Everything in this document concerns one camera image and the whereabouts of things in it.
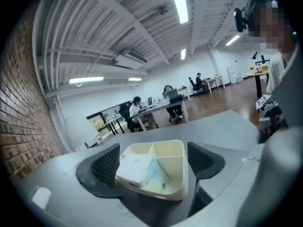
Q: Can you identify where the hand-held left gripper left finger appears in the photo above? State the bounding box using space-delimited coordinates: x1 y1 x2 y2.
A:
75 143 124 199

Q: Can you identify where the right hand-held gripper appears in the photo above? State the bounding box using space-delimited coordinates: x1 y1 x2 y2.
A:
255 95 288 137

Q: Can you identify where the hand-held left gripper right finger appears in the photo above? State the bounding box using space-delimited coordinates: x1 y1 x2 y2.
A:
187 141 226 182

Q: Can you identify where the white printed box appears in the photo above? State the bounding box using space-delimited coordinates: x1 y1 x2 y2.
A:
115 154 171 191

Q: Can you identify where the cream divided organizer box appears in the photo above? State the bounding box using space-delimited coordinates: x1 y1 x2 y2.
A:
115 140 189 202

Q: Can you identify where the wooden desk with black leg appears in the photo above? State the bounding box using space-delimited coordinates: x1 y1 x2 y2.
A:
244 70 270 99

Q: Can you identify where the person's grey shirt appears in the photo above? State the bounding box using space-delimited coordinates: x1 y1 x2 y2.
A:
266 52 287 95

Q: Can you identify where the white shade table lamp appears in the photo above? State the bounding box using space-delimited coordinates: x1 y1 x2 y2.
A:
63 113 100 149

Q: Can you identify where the white cabinet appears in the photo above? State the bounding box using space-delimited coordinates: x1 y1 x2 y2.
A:
225 66 238 85

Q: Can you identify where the window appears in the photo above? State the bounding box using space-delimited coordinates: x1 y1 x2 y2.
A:
86 100 133 133

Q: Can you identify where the black office chair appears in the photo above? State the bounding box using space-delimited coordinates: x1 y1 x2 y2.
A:
188 77 202 96
118 102 134 132

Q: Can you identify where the small white desk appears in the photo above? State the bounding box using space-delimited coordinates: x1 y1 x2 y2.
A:
204 75 226 90

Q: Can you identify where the black box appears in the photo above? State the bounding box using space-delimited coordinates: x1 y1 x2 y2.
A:
169 95 185 104

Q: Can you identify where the long white office desk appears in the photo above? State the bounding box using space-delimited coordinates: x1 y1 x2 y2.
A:
136 100 190 131

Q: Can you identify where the dried brown plant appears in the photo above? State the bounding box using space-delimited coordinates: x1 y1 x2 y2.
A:
10 149 56 175

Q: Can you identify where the grey laptop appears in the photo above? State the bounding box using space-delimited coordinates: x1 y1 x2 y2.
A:
162 88 179 100

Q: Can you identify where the person's head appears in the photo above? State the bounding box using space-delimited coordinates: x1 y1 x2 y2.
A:
246 0 292 54

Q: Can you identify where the ceiling air conditioner unit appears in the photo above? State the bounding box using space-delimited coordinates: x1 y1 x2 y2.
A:
114 49 148 70

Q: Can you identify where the black head camera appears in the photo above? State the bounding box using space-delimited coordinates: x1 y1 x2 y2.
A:
233 0 252 33

